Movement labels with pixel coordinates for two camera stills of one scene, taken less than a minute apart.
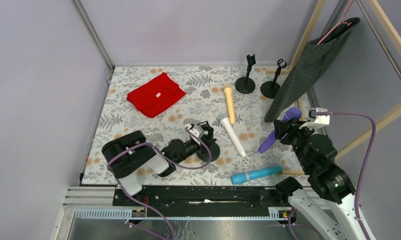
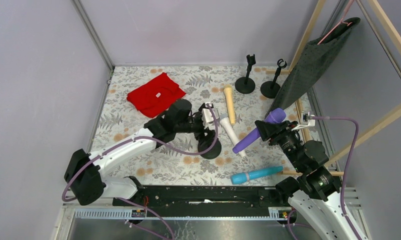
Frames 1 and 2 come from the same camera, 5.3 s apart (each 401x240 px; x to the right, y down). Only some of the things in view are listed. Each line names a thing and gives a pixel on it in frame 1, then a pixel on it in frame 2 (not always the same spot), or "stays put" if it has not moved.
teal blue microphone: x=243 y=177 stays put
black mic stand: x=246 y=85 stays put
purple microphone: x=294 y=112 -> x=277 y=115
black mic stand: x=203 y=152 stays put
